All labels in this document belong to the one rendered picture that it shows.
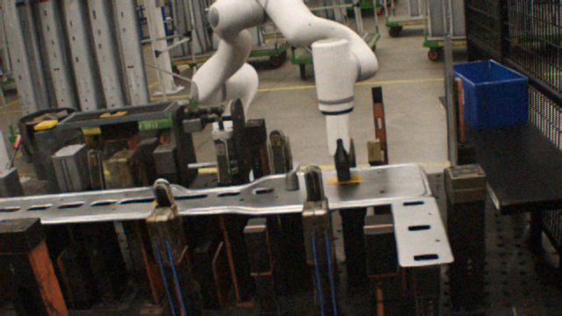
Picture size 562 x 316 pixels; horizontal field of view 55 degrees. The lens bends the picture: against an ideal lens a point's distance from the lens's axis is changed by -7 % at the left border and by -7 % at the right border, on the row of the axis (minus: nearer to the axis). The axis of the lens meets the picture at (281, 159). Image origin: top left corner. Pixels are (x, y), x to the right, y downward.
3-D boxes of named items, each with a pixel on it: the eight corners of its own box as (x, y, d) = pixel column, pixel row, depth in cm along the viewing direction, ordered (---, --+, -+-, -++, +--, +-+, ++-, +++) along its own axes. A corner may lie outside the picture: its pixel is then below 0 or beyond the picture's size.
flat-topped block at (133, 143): (129, 250, 189) (97, 122, 175) (137, 240, 197) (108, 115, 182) (157, 249, 188) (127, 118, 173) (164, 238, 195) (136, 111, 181)
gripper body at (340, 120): (321, 101, 140) (327, 145, 143) (320, 112, 130) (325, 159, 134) (352, 98, 139) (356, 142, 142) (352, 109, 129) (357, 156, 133)
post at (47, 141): (66, 253, 193) (32, 133, 179) (75, 243, 200) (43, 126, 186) (84, 252, 192) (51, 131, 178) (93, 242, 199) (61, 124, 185)
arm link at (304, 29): (314, 9, 153) (376, 86, 138) (262, 18, 146) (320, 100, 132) (322, -18, 146) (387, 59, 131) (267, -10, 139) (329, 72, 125)
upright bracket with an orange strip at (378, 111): (385, 258, 163) (371, 87, 147) (384, 255, 164) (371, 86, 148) (394, 257, 163) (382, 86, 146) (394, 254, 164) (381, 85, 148)
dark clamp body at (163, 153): (169, 275, 171) (142, 155, 159) (181, 253, 183) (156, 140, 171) (204, 273, 170) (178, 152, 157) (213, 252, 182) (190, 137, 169)
